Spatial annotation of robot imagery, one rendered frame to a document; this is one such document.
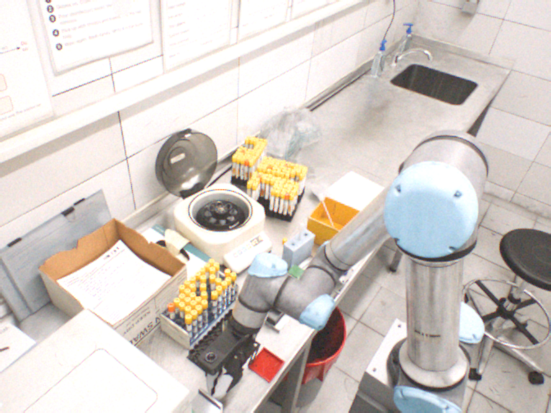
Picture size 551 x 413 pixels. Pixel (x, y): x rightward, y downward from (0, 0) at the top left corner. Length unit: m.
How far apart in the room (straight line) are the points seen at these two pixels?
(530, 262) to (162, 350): 1.49
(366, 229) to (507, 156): 2.62
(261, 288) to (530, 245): 1.47
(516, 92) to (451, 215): 2.67
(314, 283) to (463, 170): 0.42
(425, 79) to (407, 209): 2.37
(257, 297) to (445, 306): 0.37
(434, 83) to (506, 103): 0.55
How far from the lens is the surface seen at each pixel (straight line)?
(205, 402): 1.09
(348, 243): 0.90
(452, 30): 3.23
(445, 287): 0.72
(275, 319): 1.23
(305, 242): 1.31
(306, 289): 0.90
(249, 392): 1.14
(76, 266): 1.33
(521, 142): 3.36
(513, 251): 2.08
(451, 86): 2.92
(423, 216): 0.61
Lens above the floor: 1.90
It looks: 41 degrees down
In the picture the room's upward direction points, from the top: 6 degrees clockwise
